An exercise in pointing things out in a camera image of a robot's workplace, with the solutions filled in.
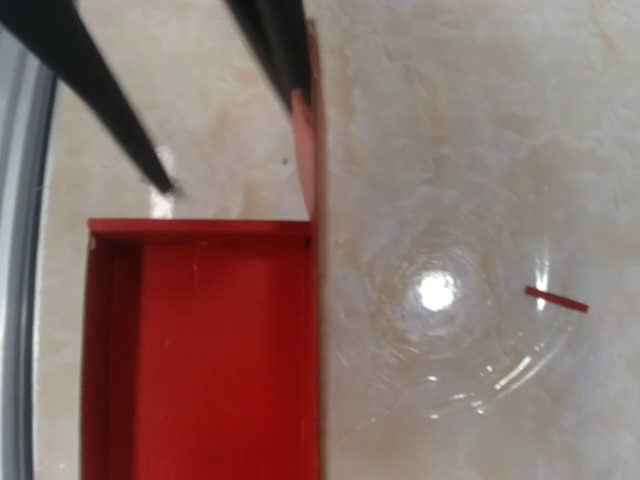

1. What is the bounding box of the torn red paper scrap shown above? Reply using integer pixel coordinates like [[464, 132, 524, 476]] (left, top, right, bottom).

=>
[[524, 286, 589, 314]]

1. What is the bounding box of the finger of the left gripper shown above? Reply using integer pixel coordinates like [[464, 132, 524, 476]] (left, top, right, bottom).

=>
[[1, 1, 176, 194], [225, 0, 313, 108]]

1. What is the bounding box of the front aluminium rail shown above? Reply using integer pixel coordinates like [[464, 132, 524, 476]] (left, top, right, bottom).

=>
[[1, 30, 56, 479]]

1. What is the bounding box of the red paper box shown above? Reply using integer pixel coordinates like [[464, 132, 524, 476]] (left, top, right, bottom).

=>
[[79, 20, 327, 479]]

